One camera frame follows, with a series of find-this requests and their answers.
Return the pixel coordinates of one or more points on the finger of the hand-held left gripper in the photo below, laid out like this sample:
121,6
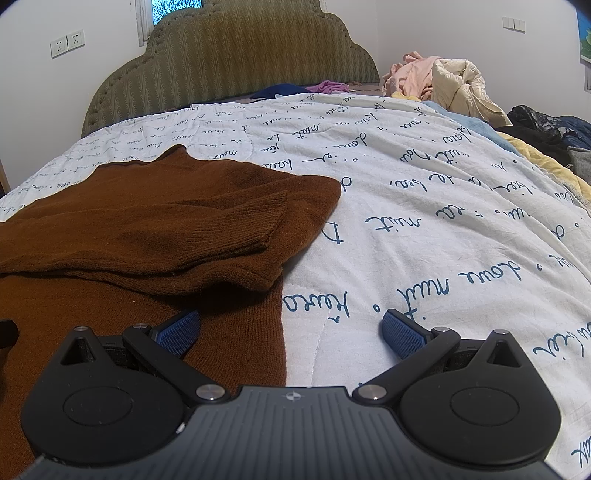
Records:
7,333

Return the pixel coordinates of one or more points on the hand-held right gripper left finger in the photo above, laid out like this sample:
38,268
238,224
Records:
179,333

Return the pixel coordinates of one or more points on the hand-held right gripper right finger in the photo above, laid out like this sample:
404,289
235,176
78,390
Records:
402,337

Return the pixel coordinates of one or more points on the brown knit sweater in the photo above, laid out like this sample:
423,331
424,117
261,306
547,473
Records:
138,230

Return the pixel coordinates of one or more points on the white script-printed quilt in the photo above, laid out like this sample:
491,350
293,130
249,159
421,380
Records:
438,207

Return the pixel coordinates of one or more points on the light blue blanket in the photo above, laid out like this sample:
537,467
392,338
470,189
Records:
489,134

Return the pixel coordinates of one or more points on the grey cloth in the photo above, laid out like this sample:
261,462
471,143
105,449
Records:
581,170

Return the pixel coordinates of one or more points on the cream padded jacket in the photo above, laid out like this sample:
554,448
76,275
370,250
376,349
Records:
466,92

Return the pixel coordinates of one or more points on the dark patterned clothing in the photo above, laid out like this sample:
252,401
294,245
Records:
545,127

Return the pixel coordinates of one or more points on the pink garment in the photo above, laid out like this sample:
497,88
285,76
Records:
408,74

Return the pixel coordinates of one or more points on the navy blue cloth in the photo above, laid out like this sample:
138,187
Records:
281,89

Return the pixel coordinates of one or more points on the olive padded headboard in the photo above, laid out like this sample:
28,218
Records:
240,50

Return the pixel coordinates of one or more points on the window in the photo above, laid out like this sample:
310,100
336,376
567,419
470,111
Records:
178,9

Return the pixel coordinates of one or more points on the white wall switch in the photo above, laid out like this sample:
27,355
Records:
520,25
508,21

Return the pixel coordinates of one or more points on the green wall picture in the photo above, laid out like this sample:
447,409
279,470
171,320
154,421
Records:
584,50

